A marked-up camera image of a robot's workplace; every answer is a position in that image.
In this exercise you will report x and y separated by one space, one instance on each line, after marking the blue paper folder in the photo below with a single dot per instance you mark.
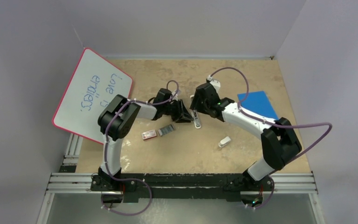
257 102

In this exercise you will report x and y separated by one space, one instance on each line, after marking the white stapler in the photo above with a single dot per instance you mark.
196 120

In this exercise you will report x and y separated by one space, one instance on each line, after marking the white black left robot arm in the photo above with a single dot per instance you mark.
118 117

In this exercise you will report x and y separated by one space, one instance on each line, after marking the red white staple box sleeve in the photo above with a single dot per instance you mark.
149 134

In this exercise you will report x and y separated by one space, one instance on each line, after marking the aluminium rail frame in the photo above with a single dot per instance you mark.
68 181

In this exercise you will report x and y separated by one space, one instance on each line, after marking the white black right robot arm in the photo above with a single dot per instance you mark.
280 143

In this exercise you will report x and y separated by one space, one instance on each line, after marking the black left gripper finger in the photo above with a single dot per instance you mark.
182 117
181 107

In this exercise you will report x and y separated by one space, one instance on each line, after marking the small white staple remover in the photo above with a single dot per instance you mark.
224 141

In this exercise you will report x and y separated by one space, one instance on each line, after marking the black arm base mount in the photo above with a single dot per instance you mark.
224 186

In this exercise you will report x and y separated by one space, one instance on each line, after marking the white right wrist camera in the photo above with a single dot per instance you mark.
215 83

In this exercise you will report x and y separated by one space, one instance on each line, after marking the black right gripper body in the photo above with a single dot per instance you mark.
203 108

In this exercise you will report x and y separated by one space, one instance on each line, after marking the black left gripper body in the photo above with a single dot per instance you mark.
170 109

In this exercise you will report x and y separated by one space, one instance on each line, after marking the pink framed whiteboard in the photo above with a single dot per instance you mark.
94 83

